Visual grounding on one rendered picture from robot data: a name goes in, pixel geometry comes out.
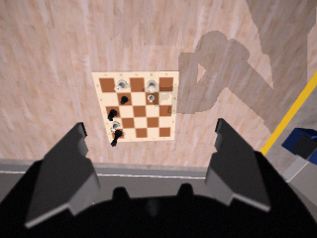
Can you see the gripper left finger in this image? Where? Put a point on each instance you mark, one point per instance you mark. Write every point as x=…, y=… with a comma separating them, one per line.
x=54, y=189

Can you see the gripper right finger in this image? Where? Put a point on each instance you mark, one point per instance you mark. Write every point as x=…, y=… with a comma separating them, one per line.
x=244, y=179

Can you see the chessboard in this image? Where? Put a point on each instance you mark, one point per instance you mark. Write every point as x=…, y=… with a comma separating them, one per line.
x=139, y=119

